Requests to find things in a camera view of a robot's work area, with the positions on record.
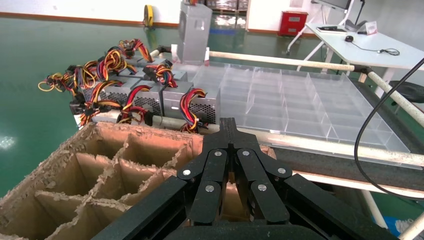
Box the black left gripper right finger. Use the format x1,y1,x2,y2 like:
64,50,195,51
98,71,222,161
229,117,293,225

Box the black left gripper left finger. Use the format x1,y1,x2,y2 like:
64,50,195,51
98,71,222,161
177,117,230,225

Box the grey power supply with cables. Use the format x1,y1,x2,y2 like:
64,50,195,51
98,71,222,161
68,76,133,128
117,38,155,67
162,80,222,134
117,82,166,126
37,49,142,97
177,0,214,64
143,63,189,90

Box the clear plastic divider tray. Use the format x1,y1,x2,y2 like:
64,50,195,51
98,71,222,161
172,46,412,163

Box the brown divided cardboard box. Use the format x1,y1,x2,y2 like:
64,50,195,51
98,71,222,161
0,120,276,240

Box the red cabinet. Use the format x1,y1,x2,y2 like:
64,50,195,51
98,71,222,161
278,10,309,37

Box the black keyboard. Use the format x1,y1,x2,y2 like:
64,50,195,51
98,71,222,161
316,25,348,34

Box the yellow black tape roll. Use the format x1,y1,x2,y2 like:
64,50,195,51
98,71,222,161
143,3,155,30

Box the white office desk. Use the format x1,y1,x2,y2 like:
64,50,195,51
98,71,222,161
286,22,424,100

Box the stacked pallet goods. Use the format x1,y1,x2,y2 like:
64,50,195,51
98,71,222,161
205,0,249,12

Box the black office chair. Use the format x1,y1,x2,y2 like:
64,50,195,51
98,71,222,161
389,80,424,104

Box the white sign card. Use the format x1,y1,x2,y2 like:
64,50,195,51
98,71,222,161
364,20,379,36

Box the computer monitor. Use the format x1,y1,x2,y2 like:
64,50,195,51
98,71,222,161
311,0,353,11

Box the long black cable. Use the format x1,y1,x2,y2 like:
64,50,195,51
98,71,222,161
353,56,424,202

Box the white frame leg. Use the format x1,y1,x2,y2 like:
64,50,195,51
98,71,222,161
397,211,424,240
359,190,388,230

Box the black mouse cable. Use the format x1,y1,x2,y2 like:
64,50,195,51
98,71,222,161
352,39,401,57

